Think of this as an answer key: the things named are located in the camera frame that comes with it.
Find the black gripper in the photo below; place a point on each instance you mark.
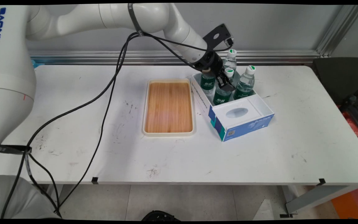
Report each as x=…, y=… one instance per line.
x=211, y=62

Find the green label water bottle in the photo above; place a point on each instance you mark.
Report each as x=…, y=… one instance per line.
x=208, y=84
x=222, y=97
x=245, y=85
x=230, y=62

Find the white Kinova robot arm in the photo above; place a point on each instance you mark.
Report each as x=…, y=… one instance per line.
x=73, y=18

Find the white blue tissue box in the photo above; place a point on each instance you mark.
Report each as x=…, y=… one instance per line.
x=250, y=123

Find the wooden tray cream rim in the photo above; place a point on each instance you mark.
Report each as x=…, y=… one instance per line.
x=168, y=107

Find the dark grey chair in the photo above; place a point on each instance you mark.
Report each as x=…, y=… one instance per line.
x=337, y=77

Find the red bag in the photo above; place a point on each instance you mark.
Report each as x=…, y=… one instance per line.
x=353, y=126

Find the black tape marker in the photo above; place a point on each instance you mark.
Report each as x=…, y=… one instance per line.
x=94, y=180
x=322, y=182

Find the white table leg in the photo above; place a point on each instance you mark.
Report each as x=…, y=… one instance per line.
x=56, y=191
x=315, y=196

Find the black round object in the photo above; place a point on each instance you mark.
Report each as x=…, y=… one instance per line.
x=160, y=215

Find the orange box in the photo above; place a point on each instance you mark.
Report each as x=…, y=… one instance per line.
x=351, y=203

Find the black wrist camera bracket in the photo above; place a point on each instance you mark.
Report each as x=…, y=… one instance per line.
x=216, y=35

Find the aluminium frame rail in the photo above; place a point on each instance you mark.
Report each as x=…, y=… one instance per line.
x=275, y=57

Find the aluminium frame post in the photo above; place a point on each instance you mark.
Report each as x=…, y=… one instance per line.
x=340, y=29

